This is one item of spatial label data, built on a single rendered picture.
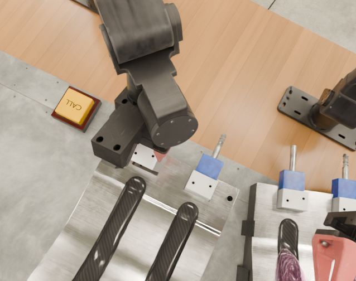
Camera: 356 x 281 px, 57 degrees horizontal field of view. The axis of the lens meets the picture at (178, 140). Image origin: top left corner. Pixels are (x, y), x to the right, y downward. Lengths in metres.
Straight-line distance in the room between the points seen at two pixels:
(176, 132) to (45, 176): 0.43
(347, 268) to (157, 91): 0.24
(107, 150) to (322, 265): 0.26
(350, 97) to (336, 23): 1.39
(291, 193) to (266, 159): 0.12
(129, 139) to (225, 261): 0.39
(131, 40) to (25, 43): 0.55
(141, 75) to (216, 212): 0.33
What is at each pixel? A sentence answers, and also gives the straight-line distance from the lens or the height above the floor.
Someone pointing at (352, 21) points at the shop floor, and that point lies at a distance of 2.09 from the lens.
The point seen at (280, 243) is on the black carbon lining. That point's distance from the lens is 0.69.
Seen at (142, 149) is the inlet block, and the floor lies 0.95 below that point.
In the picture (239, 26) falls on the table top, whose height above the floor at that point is 0.80.
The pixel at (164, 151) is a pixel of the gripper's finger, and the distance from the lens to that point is 0.49.
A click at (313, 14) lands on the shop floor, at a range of 2.02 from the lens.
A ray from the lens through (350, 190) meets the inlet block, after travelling 0.73.
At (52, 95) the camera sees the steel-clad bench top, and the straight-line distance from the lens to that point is 0.80.
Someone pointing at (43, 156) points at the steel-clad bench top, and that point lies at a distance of 0.77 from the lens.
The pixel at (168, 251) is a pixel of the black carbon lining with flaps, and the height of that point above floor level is 0.88.
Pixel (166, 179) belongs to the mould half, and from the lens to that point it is 0.62.
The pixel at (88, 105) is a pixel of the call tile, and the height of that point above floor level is 0.84.
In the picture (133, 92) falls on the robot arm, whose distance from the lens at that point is 0.43.
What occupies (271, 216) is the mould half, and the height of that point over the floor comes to 0.86.
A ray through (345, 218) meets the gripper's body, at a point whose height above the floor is 1.20.
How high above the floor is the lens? 1.50
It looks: 75 degrees down
